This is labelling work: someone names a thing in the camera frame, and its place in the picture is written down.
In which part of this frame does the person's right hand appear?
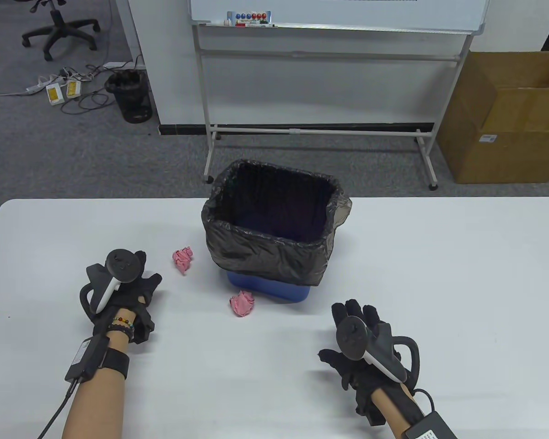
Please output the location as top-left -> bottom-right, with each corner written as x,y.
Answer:
319,300 -> 414,426

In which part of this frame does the person's left hand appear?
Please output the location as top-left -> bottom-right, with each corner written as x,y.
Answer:
88,250 -> 163,345

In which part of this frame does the pink paper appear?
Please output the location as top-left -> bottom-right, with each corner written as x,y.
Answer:
172,247 -> 194,275
229,290 -> 255,318

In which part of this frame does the blue recycling bin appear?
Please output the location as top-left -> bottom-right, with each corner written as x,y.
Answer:
226,271 -> 312,303

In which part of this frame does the person's left forearm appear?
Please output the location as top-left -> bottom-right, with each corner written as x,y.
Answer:
62,316 -> 133,439

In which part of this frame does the black plastic bin liner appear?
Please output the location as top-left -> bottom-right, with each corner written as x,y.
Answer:
201,159 -> 353,286

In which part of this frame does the grey white right hand controller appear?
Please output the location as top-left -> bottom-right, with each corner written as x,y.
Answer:
335,316 -> 420,384

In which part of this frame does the grey white hand controller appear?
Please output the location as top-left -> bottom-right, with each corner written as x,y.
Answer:
335,316 -> 420,384
79,248 -> 147,321

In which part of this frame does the grey white left hand controller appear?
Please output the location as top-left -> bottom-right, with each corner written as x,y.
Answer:
79,248 -> 147,321

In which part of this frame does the black left wrist sensor box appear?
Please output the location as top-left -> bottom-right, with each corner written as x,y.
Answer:
64,336 -> 130,382

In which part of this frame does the black wrist sensor box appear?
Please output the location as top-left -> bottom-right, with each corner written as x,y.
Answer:
64,336 -> 130,382
403,412 -> 458,439

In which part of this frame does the black right wrist sensor box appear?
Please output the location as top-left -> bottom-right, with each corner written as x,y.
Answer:
403,412 -> 458,439

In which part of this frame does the black mesh wastebasket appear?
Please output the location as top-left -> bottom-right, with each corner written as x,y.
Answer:
104,70 -> 154,123

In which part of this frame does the brown cardboard box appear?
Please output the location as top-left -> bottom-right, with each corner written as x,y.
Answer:
437,50 -> 549,184

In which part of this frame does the white power strip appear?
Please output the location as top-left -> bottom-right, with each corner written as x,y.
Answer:
26,75 -> 58,95

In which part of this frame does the office chair base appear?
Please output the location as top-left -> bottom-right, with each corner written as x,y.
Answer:
22,0 -> 101,62

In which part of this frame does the white rolling whiteboard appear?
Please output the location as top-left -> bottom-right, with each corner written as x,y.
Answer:
190,0 -> 490,191

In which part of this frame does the strip of round magnets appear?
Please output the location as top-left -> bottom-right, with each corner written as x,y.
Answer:
227,11 -> 272,23

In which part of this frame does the black bead bracelet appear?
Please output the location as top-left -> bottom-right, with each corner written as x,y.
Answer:
108,322 -> 134,341

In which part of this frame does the black right sensor cable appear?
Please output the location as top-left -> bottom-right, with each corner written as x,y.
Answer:
414,389 -> 435,414

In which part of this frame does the black sensor cable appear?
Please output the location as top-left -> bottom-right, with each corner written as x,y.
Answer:
38,382 -> 76,439
414,389 -> 435,414

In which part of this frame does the black left sensor cable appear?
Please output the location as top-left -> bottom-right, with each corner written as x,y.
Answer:
38,382 -> 76,439

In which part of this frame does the tangle of black cables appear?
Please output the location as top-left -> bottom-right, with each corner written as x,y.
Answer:
60,55 -> 145,115

